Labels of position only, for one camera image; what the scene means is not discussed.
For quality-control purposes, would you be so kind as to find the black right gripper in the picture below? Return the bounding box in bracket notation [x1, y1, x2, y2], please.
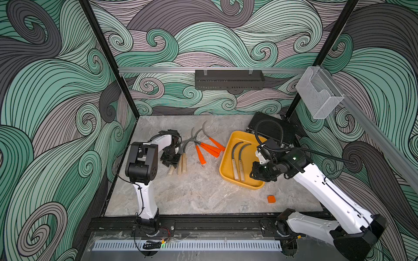
[247, 159, 278, 180]

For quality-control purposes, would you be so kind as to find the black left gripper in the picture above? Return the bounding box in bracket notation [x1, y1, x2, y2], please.
[161, 148, 181, 167]

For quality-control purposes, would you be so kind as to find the large wooden handle sickle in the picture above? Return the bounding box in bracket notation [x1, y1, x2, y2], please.
[231, 141, 244, 181]

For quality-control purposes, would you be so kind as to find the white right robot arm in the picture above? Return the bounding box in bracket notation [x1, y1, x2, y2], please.
[249, 119, 388, 261]

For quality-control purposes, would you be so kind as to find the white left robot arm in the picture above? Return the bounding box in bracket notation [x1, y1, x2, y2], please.
[125, 129, 181, 231]

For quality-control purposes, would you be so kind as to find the yellow plastic storage tray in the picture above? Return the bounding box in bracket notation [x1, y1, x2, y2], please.
[219, 130, 265, 190]

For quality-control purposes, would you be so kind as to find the small orange block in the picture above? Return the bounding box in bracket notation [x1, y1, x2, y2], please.
[267, 195, 276, 204]

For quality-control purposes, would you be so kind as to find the black aluminium carrying case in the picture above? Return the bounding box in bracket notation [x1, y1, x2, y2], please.
[246, 112, 296, 147]

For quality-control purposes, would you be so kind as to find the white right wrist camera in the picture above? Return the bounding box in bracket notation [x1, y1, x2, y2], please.
[255, 148, 271, 165]

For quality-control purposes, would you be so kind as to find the white slotted cable duct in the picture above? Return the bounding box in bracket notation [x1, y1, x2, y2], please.
[91, 239, 282, 252]

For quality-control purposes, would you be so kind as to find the black vertical frame post right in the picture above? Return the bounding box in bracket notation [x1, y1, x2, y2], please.
[285, 0, 359, 121]

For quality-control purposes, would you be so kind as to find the black vertical frame post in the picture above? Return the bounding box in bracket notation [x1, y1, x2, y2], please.
[79, 0, 140, 120]
[285, 0, 359, 121]

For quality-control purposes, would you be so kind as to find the black perforated wall shelf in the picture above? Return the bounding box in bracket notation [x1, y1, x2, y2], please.
[194, 70, 266, 94]

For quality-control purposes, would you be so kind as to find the aluminium horizontal wall rail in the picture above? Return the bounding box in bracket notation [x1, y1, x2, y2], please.
[118, 66, 306, 74]

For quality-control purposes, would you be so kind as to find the clear plastic wall bin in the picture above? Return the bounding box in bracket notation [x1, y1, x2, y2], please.
[296, 66, 344, 120]

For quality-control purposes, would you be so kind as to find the black vertical frame post left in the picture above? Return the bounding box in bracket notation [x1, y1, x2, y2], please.
[79, 0, 140, 120]

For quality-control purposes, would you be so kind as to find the aluminium right side rail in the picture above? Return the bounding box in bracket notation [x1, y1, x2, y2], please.
[324, 70, 418, 190]

